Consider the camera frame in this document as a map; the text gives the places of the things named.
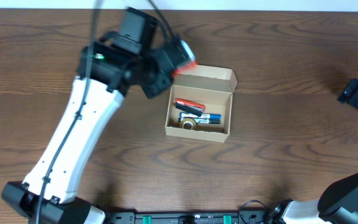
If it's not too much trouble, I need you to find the black marker pen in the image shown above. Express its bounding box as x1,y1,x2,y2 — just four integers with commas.
178,118,221,124

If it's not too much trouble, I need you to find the orange utility knife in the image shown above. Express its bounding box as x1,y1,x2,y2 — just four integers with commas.
172,60,197,77

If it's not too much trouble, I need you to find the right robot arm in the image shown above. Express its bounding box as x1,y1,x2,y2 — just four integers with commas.
264,78,358,224

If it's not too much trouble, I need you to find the blue marker pen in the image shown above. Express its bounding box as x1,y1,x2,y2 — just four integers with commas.
179,113,221,120

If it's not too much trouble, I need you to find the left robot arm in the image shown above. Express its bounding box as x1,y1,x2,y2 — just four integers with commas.
2,7,195,223

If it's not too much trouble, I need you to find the red and black stapler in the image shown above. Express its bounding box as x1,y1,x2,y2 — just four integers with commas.
173,98,206,116

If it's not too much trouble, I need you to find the yellow tape roll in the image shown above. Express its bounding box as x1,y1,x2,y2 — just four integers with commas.
179,118,197,130

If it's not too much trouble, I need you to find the cardboard box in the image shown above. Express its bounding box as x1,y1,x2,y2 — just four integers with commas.
165,65,237,142

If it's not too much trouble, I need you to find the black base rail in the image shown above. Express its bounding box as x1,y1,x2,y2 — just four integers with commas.
104,209,277,224

